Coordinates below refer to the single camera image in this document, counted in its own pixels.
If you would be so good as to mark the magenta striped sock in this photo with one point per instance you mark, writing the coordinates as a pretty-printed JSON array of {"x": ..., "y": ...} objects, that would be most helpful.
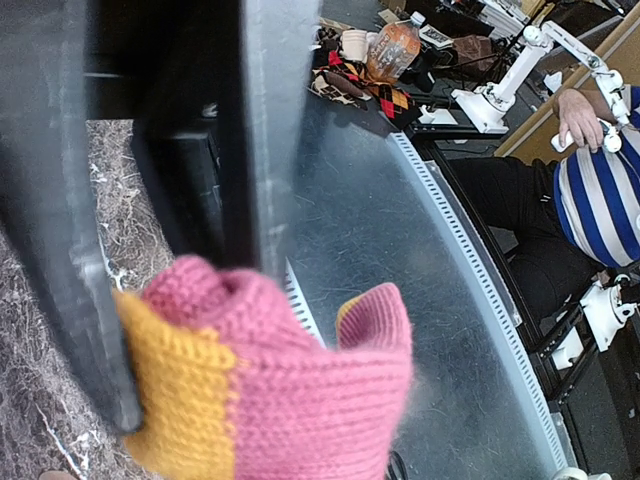
[{"x": 233, "y": 387}]

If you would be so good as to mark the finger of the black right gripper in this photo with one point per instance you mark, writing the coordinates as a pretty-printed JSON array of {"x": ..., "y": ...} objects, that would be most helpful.
[{"x": 48, "y": 210}]

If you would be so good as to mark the argyle patterned cloth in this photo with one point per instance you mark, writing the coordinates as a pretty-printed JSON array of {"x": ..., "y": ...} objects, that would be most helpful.
[{"x": 340, "y": 81}]

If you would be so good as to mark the person in striped shirt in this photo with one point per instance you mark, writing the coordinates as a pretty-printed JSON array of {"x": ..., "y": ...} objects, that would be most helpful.
[{"x": 572, "y": 218}]

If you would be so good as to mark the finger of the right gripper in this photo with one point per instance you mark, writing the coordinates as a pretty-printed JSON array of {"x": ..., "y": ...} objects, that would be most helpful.
[{"x": 216, "y": 140}]

